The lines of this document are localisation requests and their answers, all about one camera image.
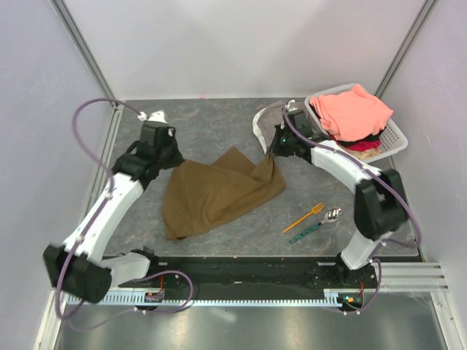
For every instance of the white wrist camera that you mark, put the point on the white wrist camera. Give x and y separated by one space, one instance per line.
292 106
155 117

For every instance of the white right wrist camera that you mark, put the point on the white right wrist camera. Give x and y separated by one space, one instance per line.
292 106

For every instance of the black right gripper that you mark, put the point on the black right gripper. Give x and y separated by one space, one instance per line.
275 149

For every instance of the spoon with green handle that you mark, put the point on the spoon with green handle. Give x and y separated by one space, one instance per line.
331 216

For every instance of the grey bucket hat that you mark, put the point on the grey bucket hat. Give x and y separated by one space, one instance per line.
265 121

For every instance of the red and dark clothes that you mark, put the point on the red and dark clothes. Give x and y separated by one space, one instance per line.
364 148

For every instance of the grey slotted cable duct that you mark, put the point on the grey slotted cable duct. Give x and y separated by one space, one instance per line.
141 298

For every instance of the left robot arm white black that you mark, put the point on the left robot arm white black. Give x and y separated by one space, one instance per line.
77 266

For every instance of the salmon pink folded garment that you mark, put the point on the salmon pink folded garment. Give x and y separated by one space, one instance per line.
351 115

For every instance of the white plastic laundry basket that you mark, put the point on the white plastic laundry basket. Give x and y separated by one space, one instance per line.
392 139

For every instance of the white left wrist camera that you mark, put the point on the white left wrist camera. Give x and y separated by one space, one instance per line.
155 117

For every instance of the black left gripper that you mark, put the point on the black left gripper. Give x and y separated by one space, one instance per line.
177 159

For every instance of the brown cloth napkin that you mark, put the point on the brown cloth napkin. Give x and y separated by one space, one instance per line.
201 197

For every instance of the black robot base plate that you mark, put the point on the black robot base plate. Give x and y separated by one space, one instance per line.
317 273

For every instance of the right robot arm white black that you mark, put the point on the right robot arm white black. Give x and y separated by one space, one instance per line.
380 201

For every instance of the orange plastic fork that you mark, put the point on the orange plastic fork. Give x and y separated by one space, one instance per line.
314 210

